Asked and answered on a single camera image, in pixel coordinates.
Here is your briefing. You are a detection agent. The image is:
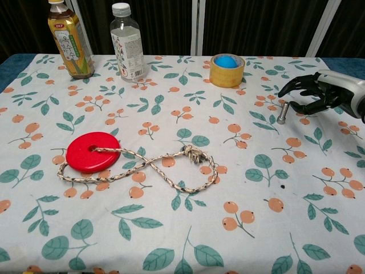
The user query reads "braided beige rope loop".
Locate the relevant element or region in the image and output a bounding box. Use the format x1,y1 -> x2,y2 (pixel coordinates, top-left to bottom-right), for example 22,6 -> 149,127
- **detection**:
56,144 -> 218,194

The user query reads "blue ball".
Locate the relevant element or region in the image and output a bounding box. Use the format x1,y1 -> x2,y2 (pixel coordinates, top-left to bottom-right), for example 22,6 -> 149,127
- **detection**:
214,55 -> 238,69

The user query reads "yellow corn tea bottle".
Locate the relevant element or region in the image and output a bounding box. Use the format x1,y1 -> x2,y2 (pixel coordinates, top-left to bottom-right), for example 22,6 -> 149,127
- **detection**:
47,0 -> 95,79

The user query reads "yellow packing tape roll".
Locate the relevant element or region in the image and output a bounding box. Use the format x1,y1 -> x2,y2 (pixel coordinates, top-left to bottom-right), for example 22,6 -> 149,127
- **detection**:
209,53 -> 246,88

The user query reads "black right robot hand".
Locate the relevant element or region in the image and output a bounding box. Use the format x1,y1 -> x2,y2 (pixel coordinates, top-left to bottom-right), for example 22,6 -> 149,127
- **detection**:
278,69 -> 365,124

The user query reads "clear plastic water bottle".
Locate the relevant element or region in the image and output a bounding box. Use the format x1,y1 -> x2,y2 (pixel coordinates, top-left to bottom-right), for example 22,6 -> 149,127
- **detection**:
109,2 -> 148,83

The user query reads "red plastic disc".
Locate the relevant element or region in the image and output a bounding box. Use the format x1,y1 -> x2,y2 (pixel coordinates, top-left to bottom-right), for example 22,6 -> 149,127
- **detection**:
66,131 -> 123,174

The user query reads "silver metal bolt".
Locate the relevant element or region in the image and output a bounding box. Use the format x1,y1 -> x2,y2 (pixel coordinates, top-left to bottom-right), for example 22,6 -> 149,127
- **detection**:
276,103 -> 290,125

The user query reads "floral print tablecloth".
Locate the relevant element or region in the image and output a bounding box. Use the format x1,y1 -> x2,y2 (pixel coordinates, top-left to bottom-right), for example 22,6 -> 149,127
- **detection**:
0,53 -> 365,274

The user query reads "white folding screen frame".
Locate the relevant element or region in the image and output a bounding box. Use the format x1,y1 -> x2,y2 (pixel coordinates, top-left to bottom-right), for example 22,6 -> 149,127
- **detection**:
190,0 -> 342,57

